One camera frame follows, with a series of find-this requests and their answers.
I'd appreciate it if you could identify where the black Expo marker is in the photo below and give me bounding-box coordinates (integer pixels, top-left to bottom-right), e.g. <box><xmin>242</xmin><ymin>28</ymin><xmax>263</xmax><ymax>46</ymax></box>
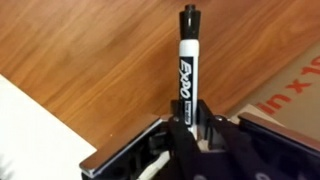
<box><xmin>178</xmin><ymin>3</ymin><xmax>203</xmax><ymax>140</ymax></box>

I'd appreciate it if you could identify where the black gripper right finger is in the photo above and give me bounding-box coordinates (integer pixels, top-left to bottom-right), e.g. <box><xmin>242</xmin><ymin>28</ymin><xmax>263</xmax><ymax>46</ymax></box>
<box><xmin>196</xmin><ymin>99</ymin><xmax>320</xmax><ymax>180</ymax></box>

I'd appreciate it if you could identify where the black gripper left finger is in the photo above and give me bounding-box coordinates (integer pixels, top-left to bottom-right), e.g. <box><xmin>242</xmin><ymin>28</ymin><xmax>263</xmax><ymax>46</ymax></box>
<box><xmin>79</xmin><ymin>99</ymin><xmax>202</xmax><ymax>180</ymax></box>

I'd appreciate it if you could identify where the brown cardboard panel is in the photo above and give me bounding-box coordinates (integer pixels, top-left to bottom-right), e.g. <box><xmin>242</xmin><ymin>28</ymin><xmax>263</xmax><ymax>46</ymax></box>
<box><xmin>227</xmin><ymin>41</ymin><xmax>320</xmax><ymax>142</ymax></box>

